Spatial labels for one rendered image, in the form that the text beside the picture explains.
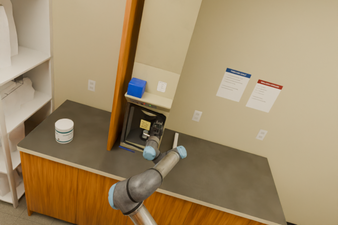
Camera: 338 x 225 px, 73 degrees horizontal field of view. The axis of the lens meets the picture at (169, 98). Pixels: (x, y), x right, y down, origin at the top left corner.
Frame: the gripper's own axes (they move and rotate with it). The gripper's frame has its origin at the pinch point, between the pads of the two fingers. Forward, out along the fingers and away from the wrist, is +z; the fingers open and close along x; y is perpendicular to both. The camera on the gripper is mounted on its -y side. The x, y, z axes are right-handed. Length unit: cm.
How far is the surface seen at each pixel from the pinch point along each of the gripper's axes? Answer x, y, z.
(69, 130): 65, -25, -7
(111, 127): 33.5, -13.1, -3.0
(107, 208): 23, -83, -21
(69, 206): 56, -96, -21
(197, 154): -40, -37, 22
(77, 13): 90, 48, 49
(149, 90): 13.1, 22.1, 6.1
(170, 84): 0.0, 30.8, 6.1
